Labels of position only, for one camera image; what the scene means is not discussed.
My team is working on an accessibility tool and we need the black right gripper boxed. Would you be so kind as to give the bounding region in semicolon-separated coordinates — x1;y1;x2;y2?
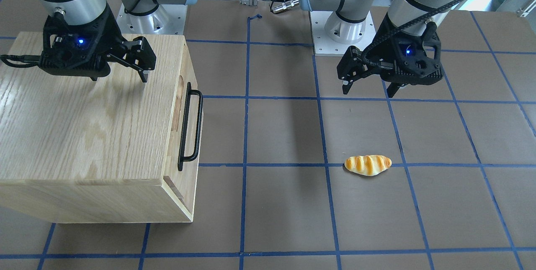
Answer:
38;11;157;83

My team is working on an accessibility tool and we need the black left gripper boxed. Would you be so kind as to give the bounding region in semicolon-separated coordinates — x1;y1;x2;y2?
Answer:
337;21;444;98

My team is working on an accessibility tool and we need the black metal drawer handle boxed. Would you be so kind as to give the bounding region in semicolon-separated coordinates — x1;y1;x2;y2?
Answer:
178;82;204;172

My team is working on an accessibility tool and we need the wooden drawer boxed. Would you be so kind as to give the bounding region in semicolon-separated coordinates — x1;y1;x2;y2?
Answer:
163;45;204;223

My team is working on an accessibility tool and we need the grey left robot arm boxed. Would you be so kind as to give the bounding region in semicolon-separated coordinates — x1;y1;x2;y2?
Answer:
299;0;463;97

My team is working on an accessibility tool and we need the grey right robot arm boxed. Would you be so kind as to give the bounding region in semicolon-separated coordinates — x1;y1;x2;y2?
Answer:
1;0;197;83

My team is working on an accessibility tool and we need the light wooden drawer cabinet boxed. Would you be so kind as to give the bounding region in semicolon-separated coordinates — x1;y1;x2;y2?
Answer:
0;35;186;224

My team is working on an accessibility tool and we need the glazed bread roll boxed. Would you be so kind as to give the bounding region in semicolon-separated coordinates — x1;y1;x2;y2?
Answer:
343;155;392;177

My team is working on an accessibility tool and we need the silver metal connector plug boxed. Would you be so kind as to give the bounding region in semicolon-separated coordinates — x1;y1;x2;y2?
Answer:
270;0;300;14

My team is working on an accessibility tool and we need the black braided cable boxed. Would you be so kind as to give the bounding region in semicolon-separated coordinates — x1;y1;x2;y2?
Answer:
362;0;495;72

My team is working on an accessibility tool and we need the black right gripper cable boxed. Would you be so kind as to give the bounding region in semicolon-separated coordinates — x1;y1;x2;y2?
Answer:
0;54;42;69

